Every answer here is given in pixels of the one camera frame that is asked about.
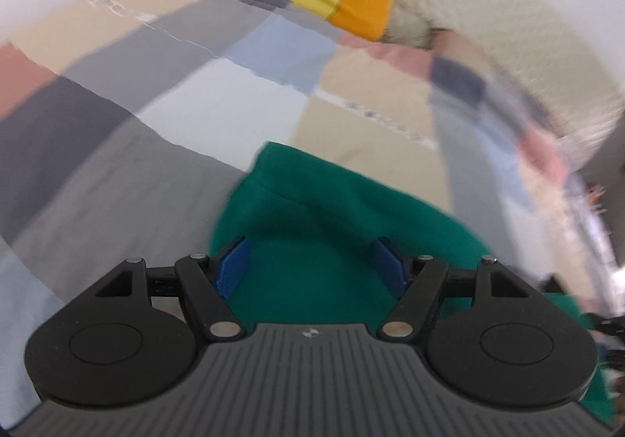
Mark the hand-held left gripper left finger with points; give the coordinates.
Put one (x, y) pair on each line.
(232, 267)

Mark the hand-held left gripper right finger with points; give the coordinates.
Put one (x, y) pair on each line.
(390, 266)

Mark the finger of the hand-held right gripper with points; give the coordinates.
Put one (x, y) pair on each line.
(610, 324)

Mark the green sweatshirt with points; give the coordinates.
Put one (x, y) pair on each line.
(317, 217)

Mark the checkered patchwork quilt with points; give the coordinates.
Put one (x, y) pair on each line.
(146, 124)

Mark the cream quilted headboard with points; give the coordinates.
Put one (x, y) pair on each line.
(512, 12)

